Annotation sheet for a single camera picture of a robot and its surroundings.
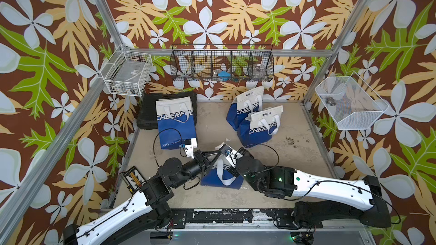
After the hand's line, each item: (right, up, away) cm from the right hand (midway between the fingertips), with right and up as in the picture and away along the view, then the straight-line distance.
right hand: (226, 149), depth 68 cm
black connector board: (-46, -18, +16) cm, 52 cm away
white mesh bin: (+61, +19, +12) cm, 66 cm away
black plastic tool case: (-48, +13, +37) cm, 62 cm away
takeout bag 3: (+18, +9, +16) cm, 25 cm away
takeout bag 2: (+13, +21, +23) cm, 34 cm away
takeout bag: (-26, +11, +20) cm, 35 cm away
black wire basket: (-1, +45, +28) cm, 53 cm away
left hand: (-2, 0, -7) cm, 8 cm away
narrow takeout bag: (-3, -12, +2) cm, 12 cm away
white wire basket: (-50, +36, +17) cm, 65 cm away
